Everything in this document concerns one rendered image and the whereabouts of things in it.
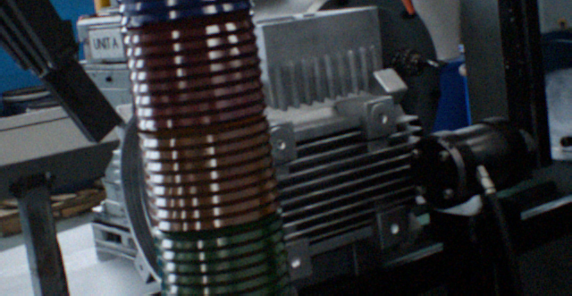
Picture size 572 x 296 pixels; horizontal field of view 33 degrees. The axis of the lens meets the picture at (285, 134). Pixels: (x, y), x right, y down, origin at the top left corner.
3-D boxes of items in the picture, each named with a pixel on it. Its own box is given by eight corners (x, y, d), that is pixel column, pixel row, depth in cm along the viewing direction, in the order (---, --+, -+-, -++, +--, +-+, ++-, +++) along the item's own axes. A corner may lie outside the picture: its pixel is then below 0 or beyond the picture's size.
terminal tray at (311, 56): (314, 88, 92) (304, 12, 91) (389, 90, 83) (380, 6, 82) (206, 112, 85) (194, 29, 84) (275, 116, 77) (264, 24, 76)
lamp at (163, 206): (234, 193, 49) (222, 105, 48) (307, 206, 44) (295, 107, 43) (128, 223, 45) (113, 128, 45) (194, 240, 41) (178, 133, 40)
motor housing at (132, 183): (307, 240, 98) (283, 51, 95) (443, 270, 82) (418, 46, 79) (130, 297, 87) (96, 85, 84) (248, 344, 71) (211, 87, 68)
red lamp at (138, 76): (222, 105, 48) (208, 13, 47) (295, 107, 43) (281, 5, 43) (113, 128, 45) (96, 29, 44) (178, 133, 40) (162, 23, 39)
